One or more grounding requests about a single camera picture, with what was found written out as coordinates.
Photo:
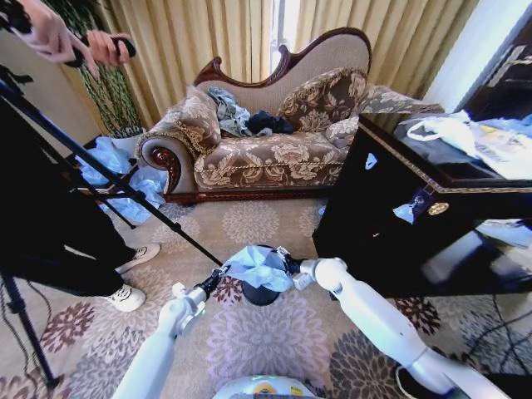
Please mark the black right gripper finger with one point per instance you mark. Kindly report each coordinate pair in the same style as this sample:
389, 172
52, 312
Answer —
282, 252

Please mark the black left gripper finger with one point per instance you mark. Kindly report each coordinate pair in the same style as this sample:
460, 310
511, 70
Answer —
218, 274
225, 267

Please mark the pale blue garbage bag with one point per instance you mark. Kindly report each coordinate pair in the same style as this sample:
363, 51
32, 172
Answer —
253, 266

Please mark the black round trash bin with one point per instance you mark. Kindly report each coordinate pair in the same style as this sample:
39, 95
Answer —
266, 297

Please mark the black hand controller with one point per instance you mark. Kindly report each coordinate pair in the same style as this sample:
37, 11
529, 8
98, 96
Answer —
126, 46
16, 18

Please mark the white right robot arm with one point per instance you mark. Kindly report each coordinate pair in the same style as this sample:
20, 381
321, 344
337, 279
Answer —
374, 316

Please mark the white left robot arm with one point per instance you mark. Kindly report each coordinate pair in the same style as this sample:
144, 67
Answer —
166, 332

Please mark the crumpled pale blue bag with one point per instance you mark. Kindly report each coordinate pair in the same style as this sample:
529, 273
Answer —
104, 160
143, 191

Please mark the white plastic bag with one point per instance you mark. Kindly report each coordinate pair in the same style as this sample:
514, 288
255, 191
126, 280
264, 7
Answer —
461, 133

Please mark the person's left white shoe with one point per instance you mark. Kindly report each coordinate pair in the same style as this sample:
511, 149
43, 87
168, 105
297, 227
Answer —
141, 255

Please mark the person's white shoe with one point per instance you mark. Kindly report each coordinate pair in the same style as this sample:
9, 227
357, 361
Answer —
141, 255
124, 298

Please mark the person's right white shoe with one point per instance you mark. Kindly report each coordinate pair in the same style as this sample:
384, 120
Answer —
124, 298

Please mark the floral brown chaise sofa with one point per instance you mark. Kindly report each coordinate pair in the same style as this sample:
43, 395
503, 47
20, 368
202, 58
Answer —
266, 166

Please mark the glossy black cabinet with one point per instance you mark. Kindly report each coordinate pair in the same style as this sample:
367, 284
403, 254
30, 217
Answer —
374, 232

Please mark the white robot front shell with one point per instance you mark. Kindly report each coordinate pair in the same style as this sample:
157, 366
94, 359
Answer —
266, 388

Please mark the pale blue paper scrap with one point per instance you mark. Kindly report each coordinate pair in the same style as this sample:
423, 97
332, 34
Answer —
405, 213

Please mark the black tripod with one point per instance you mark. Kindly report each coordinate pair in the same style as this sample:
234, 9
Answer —
124, 185

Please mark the dark navy garment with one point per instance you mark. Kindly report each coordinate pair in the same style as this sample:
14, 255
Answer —
270, 121

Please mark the small beige floral cushion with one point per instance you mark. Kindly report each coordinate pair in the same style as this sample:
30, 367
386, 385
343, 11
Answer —
343, 132

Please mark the grey crumpled garment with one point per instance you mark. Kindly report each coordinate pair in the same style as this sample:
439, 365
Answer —
230, 112

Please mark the floral cushion with fringe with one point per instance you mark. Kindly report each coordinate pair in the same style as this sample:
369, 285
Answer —
199, 120

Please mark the large brown floral cushion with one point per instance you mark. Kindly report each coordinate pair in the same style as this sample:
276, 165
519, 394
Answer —
320, 99

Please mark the gold round cabinet knob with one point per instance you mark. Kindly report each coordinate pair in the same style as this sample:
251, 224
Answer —
438, 208

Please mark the white plant pot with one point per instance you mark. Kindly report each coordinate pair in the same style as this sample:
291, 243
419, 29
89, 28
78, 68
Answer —
126, 145

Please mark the person's legs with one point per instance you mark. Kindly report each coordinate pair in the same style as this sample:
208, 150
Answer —
50, 216

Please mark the green artificial plant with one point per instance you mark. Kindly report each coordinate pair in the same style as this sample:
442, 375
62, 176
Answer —
112, 95

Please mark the beige pleated curtain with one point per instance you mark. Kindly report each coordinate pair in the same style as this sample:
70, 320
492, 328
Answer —
399, 41
187, 41

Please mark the dark wooden furniture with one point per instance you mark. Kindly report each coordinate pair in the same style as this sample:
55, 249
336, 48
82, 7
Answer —
503, 83

